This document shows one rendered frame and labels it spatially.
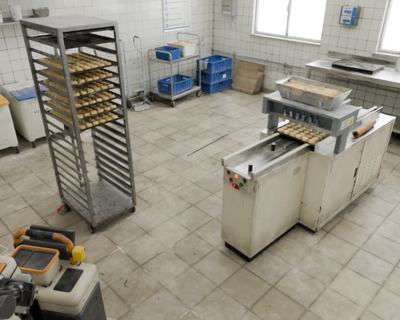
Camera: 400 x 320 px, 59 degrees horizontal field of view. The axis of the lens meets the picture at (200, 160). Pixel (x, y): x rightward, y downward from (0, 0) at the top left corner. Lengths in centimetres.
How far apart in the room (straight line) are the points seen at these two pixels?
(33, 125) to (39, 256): 338
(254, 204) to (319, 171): 70
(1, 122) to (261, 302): 373
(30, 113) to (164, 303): 325
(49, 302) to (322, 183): 221
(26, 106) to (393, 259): 443
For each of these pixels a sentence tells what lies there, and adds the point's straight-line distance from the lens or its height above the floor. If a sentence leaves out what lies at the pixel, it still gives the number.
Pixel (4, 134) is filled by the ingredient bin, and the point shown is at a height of 32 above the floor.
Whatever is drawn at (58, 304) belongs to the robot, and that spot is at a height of 77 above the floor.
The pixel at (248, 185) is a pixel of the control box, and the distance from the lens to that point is 261.
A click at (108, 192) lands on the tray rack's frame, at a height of 15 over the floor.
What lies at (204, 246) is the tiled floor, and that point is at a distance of 325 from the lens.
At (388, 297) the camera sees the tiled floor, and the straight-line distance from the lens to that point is 320.
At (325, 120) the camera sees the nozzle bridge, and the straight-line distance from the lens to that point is 304.
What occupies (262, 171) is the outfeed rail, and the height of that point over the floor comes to 89.
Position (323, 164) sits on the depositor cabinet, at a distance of 308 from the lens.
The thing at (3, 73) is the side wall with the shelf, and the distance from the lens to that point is 564.
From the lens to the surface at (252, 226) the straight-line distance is 283.
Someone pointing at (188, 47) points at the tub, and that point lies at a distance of 645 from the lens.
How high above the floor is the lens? 219
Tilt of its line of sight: 29 degrees down
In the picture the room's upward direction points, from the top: straight up
